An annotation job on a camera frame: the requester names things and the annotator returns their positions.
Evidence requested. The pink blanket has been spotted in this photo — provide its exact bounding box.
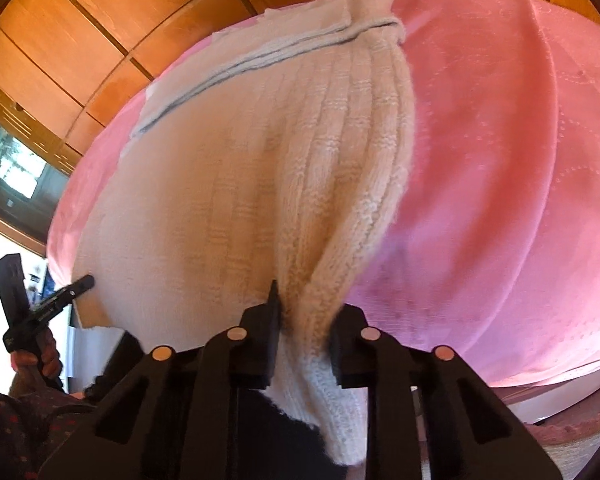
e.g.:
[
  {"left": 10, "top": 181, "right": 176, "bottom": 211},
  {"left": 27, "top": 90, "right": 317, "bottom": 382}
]
[{"left": 46, "top": 0, "right": 600, "bottom": 389}]

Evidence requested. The person's left forearm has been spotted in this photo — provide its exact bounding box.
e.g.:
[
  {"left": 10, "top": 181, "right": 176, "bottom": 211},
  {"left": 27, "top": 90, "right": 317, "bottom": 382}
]
[{"left": 0, "top": 375, "right": 101, "bottom": 480}]

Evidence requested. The wooden headboard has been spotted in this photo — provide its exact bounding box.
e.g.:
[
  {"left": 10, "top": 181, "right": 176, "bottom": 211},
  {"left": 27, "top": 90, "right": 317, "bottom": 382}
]
[{"left": 0, "top": 0, "right": 600, "bottom": 173}]

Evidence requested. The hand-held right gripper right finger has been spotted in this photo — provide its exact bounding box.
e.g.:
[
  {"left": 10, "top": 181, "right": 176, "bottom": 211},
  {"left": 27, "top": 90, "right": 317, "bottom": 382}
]
[{"left": 328, "top": 304, "right": 564, "bottom": 480}]

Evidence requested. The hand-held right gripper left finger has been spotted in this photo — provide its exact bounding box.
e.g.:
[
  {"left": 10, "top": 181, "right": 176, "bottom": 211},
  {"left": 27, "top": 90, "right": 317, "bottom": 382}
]
[{"left": 37, "top": 280, "right": 283, "bottom": 480}]

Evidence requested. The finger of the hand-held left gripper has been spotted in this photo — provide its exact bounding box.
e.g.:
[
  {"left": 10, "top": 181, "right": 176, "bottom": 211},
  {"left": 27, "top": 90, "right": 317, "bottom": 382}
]
[
  {"left": 0, "top": 254, "right": 32, "bottom": 332},
  {"left": 27, "top": 274, "right": 96, "bottom": 322}
]

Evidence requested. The light grey knitted sweater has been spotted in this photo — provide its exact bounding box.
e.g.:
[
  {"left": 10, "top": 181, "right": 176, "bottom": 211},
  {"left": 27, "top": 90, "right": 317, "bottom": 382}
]
[{"left": 71, "top": 0, "right": 417, "bottom": 466}]

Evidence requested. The person's left hand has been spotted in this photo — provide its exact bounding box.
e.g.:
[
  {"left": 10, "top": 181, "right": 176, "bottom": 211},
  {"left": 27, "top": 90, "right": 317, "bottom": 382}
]
[{"left": 10, "top": 331, "right": 63, "bottom": 387}]

